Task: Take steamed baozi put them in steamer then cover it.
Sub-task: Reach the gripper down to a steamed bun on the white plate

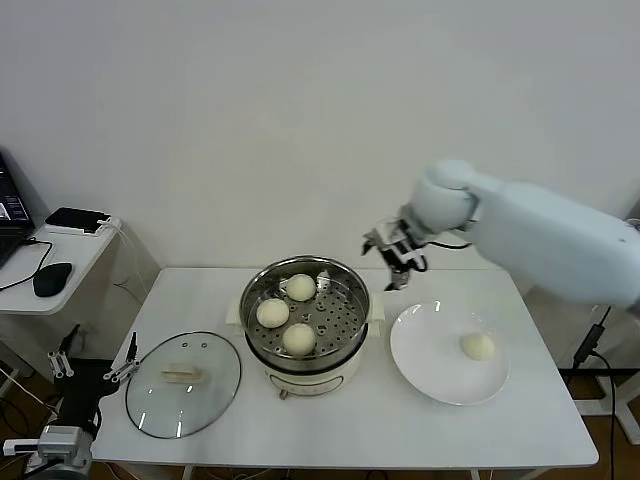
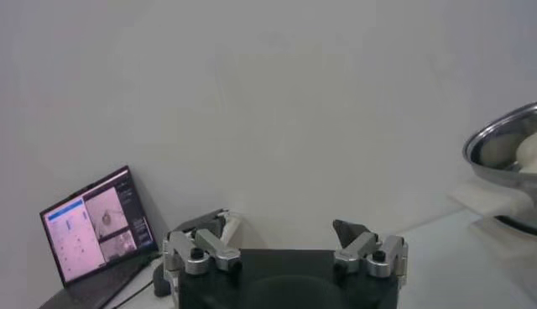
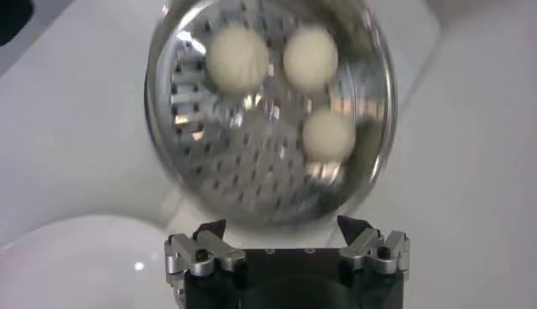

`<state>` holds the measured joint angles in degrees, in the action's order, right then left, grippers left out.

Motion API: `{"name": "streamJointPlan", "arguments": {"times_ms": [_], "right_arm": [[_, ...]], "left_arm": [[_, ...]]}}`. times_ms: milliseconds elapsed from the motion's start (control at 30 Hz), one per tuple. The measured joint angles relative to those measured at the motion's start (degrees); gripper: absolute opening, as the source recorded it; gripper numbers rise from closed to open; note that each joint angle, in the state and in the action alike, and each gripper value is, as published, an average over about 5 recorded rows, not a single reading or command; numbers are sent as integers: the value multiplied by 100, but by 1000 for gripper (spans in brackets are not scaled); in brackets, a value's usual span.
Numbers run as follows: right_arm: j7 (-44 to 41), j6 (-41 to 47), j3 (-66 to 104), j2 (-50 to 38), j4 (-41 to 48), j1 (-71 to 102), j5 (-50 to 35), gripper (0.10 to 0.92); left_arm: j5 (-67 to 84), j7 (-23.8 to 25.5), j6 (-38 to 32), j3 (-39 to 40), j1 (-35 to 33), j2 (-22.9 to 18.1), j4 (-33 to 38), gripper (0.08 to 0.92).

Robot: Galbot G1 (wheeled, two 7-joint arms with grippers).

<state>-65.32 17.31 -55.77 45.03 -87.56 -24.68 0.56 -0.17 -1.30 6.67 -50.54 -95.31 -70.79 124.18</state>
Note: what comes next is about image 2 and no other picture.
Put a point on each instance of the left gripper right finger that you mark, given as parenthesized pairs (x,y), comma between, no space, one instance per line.
(361,247)

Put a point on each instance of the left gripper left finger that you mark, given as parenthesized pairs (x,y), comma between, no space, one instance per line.
(210,249)

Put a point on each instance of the white steamed baozi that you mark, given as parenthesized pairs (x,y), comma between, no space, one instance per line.
(529,153)

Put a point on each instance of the stainless steel steamer basket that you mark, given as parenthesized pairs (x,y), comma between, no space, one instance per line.
(495,168)

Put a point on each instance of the black smartphone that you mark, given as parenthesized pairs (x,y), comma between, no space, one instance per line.
(201,220)

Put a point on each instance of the black computer mouse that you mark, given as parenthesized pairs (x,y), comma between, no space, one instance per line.
(160,281)

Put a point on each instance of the white side table with laptop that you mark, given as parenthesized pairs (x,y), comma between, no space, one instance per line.
(142,300)

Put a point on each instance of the black laptop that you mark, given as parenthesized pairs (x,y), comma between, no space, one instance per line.
(84,235)

